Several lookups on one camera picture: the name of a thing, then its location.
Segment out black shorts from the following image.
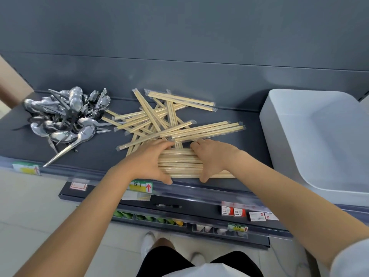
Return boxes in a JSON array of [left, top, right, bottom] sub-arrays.
[[136, 246, 264, 277]]

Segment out white shoe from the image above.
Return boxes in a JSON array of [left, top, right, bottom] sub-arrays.
[[191, 252, 206, 267], [140, 231, 157, 258]]

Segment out green label with red arrow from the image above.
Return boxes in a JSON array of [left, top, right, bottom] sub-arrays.
[[129, 180, 153, 194]]

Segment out row of white items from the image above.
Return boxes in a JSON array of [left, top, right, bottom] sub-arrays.
[[194, 224, 249, 238]]

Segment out person's left forearm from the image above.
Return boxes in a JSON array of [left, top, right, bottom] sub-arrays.
[[13, 160, 136, 277]]

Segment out person's right hand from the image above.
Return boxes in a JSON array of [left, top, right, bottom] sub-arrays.
[[190, 138, 244, 183]]

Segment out green yellow shelf label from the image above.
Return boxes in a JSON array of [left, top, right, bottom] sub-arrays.
[[12, 162, 41, 176]]

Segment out person's right forearm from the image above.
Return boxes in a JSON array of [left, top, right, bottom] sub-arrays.
[[229, 150, 365, 269]]

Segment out row of green packets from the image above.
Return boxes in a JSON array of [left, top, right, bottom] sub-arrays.
[[112, 210, 185, 227]]

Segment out dark grey metal shelf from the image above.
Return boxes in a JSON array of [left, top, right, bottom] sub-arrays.
[[111, 209, 271, 251], [0, 92, 369, 228], [58, 181, 290, 232]]

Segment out tan cardboard box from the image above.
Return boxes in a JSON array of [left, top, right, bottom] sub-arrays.
[[0, 55, 35, 110]]

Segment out white plastic bin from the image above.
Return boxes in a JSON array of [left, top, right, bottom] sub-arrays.
[[259, 89, 369, 200]]

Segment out white shirt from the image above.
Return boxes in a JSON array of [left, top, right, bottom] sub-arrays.
[[183, 238, 369, 277]]

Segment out pile of metal spoons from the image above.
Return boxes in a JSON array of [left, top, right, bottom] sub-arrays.
[[12, 86, 113, 168]]

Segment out scattered pile of chopstick packets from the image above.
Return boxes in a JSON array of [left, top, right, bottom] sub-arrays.
[[101, 88, 247, 157]]

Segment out bundle of bamboo chopsticks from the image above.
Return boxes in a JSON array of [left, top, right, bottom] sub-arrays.
[[157, 148, 237, 179]]

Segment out person's left hand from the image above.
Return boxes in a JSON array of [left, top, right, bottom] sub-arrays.
[[126, 140, 175, 185]]

